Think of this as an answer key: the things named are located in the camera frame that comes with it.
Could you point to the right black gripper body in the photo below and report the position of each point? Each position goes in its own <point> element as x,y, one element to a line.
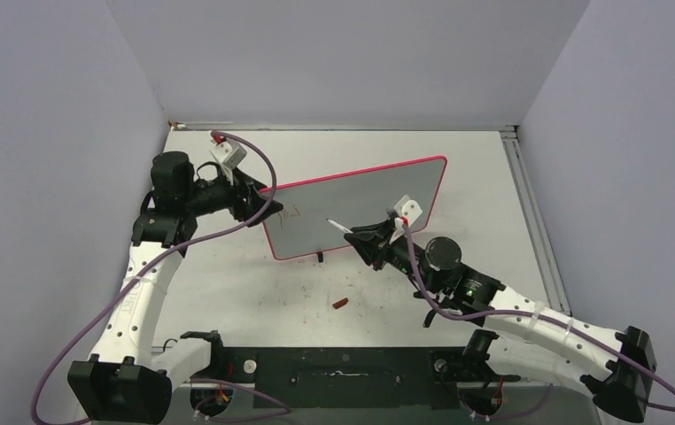
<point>398,255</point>

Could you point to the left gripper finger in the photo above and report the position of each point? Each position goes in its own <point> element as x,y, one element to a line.
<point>258,210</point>
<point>249,194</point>

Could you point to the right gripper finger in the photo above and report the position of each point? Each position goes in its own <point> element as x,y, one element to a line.
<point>372,251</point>
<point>374,233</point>

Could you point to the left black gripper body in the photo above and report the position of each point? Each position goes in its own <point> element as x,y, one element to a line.
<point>221,194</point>

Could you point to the pink framed whiteboard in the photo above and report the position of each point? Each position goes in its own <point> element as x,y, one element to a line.
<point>358,198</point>

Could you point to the red and white marker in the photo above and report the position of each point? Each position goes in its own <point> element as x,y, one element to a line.
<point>339,226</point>

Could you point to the red marker cap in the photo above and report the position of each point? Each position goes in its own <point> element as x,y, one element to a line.
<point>340,303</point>

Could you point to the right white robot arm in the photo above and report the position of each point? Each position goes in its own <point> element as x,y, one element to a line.
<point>614,368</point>

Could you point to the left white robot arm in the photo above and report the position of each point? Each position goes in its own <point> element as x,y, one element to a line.
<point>122,381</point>

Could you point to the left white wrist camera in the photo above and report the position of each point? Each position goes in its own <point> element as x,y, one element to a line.
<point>227,151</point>

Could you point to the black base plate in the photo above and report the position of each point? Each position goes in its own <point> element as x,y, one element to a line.
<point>385,377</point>

